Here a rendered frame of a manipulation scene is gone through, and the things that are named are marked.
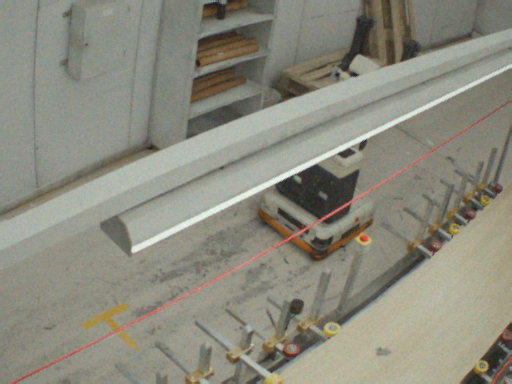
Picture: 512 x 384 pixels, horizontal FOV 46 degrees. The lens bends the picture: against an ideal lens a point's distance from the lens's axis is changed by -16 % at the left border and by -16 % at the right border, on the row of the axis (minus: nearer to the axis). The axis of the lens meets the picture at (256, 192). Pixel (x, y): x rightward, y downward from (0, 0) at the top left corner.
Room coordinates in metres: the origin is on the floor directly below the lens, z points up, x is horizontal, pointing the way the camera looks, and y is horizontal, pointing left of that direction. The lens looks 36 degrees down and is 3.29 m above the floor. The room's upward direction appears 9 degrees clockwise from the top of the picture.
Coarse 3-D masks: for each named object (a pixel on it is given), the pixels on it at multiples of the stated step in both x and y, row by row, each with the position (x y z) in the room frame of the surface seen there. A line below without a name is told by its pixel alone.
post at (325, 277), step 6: (324, 270) 2.41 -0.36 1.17; (330, 270) 2.41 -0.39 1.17; (324, 276) 2.40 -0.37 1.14; (330, 276) 2.41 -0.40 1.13; (324, 282) 2.39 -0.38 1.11; (318, 288) 2.40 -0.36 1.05; (324, 288) 2.39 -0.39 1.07; (318, 294) 2.40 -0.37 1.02; (324, 294) 2.41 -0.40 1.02; (318, 300) 2.39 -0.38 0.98; (312, 306) 2.41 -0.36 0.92; (318, 306) 2.39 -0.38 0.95; (312, 312) 2.40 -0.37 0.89; (318, 312) 2.40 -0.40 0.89; (312, 318) 2.39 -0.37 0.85
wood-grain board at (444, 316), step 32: (480, 224) 3.34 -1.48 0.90; (448, 256) 2.96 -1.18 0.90; (480, 256) 3.00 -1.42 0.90; (416, 288) 2.65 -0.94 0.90; (448, 288) 2.68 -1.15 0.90; (480, 288) 2.70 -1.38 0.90; (384, 320) 2.38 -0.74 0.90; (416, 320) 2.40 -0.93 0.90; (448, 320) 2.42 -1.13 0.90; (480, 320) 2.43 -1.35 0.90; (320, 352) 2.11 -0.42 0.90; (352, 352) 2.13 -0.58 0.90; (416, 352) 2.16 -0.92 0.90; (448, 352) 2.17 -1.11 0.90; (480, 352) 2.18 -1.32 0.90
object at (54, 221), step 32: (416, 64) 1.97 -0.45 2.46; (448, 64) 2.10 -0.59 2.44; (320, 96) 1.59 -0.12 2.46; (352, 96) 1.63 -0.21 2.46; (384, 96) 1.77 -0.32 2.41; (224, 128) 1.36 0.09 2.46; (256, 128) 1.38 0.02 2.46; (288, 128) 1.44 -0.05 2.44; (160, 160) 1.19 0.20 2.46; (192, 160) 1.21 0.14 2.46; (224, 160) 1.28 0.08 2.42; (96, 192) 1.05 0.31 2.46; (128, 192) 1.08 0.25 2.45; (160, 192) 1.15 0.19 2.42; (0, 224) 0.89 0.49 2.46; (32, 224) 0.91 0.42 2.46; (64, 224) 0.95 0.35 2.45; (96, 224) 1.01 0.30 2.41; (0, 256) 0.82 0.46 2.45
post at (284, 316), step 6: (288, 300) 2.20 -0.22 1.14; (288, 306) 2.20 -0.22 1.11; (282, 312) 2.21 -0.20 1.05; (282, 318) 2.20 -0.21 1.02; (288, 318) 2.21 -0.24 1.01; (282, 324) 2.20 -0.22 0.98; (276, 330) 2.21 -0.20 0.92; (282, 330) 2.20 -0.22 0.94; (276, 336) 2.21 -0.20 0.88; (282, 336) 2.20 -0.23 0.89; (270, 354) 2.21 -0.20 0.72; (276, 354) 2.20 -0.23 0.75
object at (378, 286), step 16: (464, 208) 3.75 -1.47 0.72; (448, 224) 3.55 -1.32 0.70; (432, 240) 3.35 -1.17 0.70; (416, 256) 3.17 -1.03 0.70; (384, 272) 2.99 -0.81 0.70; (400, 272) 3.01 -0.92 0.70; (368, 288) 2.83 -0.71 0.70; (384, 288) 2.88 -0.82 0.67; (352, 304) 2.68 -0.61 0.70; (336, 320) 2.54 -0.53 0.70; (304, 336) 2.40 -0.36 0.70; (272, 368) 2.16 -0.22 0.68
